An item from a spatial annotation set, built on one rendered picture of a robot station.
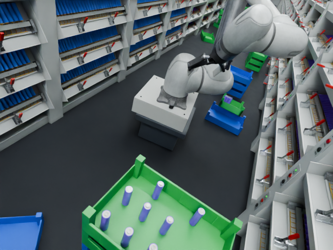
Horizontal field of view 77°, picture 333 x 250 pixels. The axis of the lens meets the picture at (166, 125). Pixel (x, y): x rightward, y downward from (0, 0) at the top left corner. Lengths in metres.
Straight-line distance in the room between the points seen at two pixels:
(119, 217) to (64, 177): 0.68
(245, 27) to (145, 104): 0.69
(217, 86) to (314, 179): 0.65
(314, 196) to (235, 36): 0.55
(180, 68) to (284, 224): 0.82
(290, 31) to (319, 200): 0.54
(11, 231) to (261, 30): 1.15
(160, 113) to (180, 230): 0.76
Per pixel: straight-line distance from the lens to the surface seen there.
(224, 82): 1.24
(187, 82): 1.16
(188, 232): 0.58
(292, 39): 0.85
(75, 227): 1.07
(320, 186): 0.86
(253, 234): 1.11
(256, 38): 0.75
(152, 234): 0.55
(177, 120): 1.19
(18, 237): 1.09
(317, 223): 0.76
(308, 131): 1.08
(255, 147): 1.71
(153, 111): 1.21
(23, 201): 1.16
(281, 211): 0.98
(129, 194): 0.52
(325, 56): 1.43
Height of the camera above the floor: 0.99
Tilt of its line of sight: 40 degrees down
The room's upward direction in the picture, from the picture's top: 20 degrees clockwise
